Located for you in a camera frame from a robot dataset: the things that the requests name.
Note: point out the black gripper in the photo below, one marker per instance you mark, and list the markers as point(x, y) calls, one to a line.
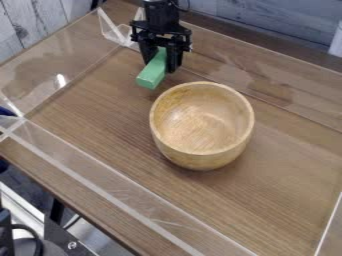
point(159, 30)

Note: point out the green rectangular block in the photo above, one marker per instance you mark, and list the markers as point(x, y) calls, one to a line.
point(153, 72)

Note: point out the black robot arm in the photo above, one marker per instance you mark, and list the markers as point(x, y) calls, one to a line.
point(160, 31)

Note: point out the brown wooden bowl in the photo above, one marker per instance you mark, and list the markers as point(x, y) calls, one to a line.
point(201, 123)

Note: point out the black metal table leg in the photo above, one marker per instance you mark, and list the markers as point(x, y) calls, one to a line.
point(56, 211)

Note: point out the clear acrylic enclosure wall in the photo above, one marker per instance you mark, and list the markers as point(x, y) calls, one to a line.
point(78, 138)

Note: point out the grey metal bracket with screw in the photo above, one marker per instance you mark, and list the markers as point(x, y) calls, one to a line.
point(60, 243)

